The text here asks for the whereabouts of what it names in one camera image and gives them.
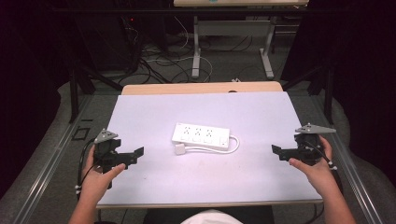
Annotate desk with white metal legs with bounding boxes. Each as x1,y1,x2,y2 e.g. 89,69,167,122
173,0,310,80

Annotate white power strip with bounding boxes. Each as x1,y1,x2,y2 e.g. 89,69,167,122
171,121,232,152

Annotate person's right hand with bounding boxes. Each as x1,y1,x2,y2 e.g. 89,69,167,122
288,134,334,191

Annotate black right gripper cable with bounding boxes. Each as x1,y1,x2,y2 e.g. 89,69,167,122
304,140,339,172

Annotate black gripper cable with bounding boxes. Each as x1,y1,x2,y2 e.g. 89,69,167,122
74,138,96,195
304,140,339,172

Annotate white power plug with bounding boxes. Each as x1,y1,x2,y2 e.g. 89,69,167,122
174,143,188,156

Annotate black metal stand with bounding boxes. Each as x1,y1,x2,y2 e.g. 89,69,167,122
281,63,335,125
68,63,124,124

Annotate aluminium rail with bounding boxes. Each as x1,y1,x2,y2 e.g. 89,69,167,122
10,94,94,224
307,92,386,224

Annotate person's white shirt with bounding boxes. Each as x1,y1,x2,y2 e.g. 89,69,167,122
179,209,245,224

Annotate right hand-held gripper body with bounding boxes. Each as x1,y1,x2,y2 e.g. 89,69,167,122
293,122,337,166

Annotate white table mat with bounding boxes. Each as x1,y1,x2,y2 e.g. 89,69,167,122
96,91,323,207

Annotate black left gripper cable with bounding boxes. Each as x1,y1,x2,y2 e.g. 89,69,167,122
74,138,96,195

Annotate person's dark trousers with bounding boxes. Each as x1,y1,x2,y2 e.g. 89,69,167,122
143,204,276,224

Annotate tangle of floor cables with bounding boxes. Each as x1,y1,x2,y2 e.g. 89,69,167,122
120,15,255,86

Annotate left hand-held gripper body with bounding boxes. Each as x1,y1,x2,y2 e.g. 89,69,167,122
92,128,122,175

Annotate person's left hand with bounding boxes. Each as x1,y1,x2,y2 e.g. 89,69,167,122
80,144,127,203

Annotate white power strip cable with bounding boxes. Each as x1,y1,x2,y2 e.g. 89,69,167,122
184,134,241,155

